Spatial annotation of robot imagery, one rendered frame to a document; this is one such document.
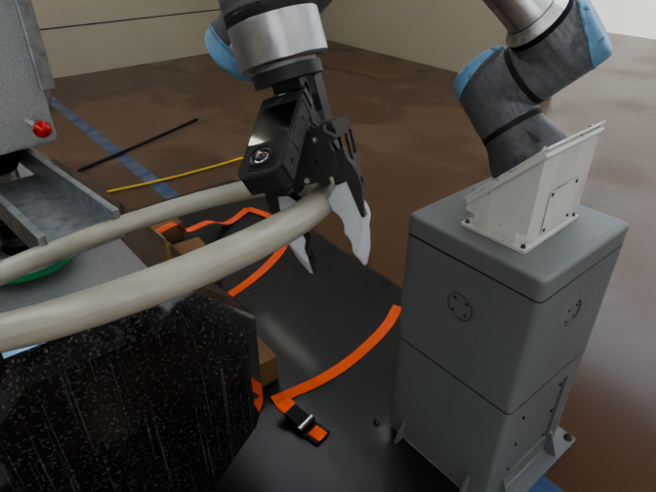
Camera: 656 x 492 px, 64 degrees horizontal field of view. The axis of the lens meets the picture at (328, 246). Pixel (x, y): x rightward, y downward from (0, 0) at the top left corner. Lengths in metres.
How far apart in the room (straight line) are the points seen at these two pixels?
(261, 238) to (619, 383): 2.01
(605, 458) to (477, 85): 1.31
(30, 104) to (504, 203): 1.00
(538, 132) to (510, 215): 0.20
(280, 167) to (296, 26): 0.14
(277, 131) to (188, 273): 0.15
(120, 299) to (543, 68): 1.05
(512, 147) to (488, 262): 0.27
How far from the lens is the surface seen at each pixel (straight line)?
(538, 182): 1.21
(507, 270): 1.25
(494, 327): 1.35
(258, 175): 0.45
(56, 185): 1.10
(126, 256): 1.33
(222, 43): 0.70
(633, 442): 2.15
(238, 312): 1.40
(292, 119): 0.49
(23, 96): 1.16
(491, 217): 1.30
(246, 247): 0.44
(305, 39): 0.51
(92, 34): 6.66
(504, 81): 1.30
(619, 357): 2.45
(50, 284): 1.30
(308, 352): 2.15
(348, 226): 0.53
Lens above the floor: 1.51
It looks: 33 degrees down
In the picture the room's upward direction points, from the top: straight up
